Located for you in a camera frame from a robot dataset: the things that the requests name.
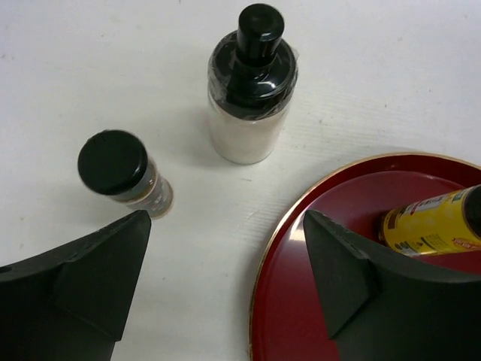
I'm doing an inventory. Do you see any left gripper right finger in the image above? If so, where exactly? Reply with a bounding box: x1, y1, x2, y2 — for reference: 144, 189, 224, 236
303, 211, 480, 360

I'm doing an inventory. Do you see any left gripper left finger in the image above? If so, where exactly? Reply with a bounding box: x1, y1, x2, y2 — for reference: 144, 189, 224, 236
1, 211, 151, 360

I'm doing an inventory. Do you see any small yellow label bottle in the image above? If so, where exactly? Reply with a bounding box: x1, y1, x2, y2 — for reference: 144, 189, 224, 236
378, 185, 480, 256

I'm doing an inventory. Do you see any white jar black pump lid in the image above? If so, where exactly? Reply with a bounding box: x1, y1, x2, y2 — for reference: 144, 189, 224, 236
207, 3, 298, 165

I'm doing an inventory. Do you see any round red lacquer tray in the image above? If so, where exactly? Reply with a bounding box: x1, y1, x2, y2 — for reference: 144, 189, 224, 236
249, 152, 480, 360

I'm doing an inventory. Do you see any small black cap spice jar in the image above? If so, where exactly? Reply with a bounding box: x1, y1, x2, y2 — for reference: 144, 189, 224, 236
77, 129, 174, 219

